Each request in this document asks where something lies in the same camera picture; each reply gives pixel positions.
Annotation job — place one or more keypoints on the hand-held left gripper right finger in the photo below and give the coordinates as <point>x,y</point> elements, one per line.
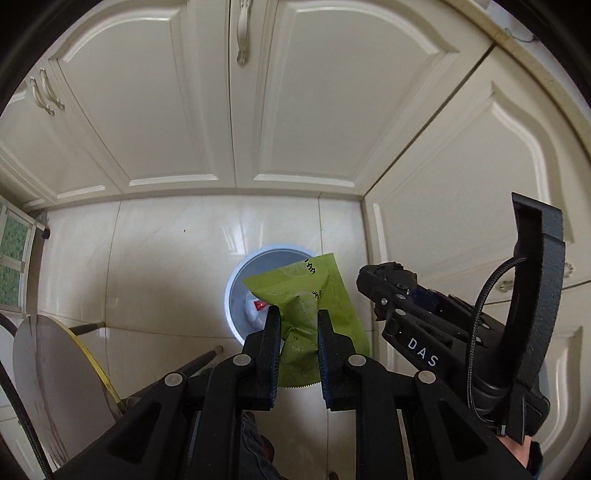
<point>325,350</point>

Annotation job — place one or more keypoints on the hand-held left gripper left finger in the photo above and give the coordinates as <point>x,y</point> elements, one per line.
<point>272,341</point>

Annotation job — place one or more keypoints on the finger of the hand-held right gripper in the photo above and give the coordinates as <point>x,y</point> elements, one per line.
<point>369,284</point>
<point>399,277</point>

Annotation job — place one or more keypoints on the green snack packet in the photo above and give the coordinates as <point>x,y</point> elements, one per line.
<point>318,286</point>

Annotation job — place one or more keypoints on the blue plastic bin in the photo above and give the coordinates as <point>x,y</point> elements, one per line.
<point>244,279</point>

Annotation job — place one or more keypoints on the person's right forearm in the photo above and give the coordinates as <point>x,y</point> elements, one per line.
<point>512,454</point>

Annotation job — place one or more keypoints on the person's jeans leg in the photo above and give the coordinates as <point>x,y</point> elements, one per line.
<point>251,443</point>

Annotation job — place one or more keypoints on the small red object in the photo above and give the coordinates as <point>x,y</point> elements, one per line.
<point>268,450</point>

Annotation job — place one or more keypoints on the round marble table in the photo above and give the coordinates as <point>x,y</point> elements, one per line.
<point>55,392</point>

